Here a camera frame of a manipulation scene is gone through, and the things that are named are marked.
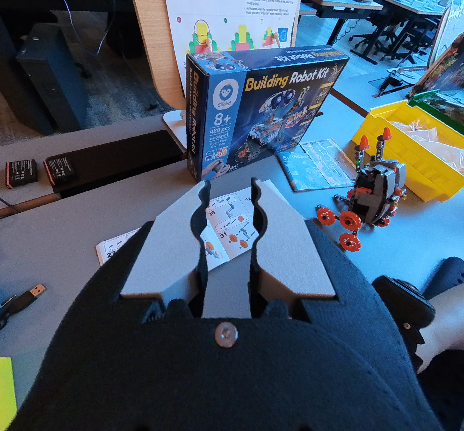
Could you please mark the white poster stand base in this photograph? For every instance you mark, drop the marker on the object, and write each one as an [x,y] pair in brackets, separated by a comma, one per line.
[174,130]

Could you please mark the blue robot kit box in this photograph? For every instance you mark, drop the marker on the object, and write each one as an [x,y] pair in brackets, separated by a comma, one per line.
[268,111]

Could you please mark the pale sticker sheet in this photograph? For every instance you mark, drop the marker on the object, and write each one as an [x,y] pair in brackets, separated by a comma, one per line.
[326,162]

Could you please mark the green plastic bin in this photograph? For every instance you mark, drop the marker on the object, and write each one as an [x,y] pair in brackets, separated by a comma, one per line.
[420,99]

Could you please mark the white instruction poster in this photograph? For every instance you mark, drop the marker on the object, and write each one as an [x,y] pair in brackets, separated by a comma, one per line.
[232,13]

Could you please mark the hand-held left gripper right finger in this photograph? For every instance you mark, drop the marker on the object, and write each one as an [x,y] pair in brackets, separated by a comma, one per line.
[290,253]

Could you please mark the dark picture box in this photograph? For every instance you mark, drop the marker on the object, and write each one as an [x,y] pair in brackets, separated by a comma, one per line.
[446,68]

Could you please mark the black computer tower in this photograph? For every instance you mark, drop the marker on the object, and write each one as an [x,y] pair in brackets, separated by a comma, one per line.
[50,75]

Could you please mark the yellow plastic bin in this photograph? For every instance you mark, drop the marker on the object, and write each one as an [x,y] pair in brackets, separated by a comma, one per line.
[409,159]

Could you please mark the blue closed booklet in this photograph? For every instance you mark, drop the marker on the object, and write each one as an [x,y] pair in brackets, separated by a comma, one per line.
[295,171]

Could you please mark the wooden divider panel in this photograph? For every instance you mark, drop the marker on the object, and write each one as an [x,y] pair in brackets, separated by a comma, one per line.
[152,39]

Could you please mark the black battery pack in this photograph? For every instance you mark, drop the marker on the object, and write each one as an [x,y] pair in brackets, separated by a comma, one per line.
[21,173]
[60,169]

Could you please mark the background wooden desk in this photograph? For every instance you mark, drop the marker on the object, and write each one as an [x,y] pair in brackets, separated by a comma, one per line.
[340,3]

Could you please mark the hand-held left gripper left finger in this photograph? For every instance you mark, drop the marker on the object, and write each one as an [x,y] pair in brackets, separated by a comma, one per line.
[163,257]

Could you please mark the yellow-green sticky note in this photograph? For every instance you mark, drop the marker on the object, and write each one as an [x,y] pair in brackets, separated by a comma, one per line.
[7,391]

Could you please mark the black office chair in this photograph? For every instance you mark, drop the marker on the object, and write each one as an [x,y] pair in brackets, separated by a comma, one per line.
[402,35]

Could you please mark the black rectangular panel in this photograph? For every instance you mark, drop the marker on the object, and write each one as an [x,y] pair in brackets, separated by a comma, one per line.
[127,159]

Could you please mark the grey orange toy robot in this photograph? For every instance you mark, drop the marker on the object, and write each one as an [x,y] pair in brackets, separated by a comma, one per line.
[373,191]

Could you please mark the open white instruction booklet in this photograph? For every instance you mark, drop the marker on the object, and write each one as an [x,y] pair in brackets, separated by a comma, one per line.
[232,220]

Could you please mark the grey desk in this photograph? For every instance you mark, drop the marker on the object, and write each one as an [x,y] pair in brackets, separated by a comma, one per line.
[90,220]

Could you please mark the clear plastic bags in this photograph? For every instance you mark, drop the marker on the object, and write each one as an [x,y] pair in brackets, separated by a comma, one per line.
[442,144]

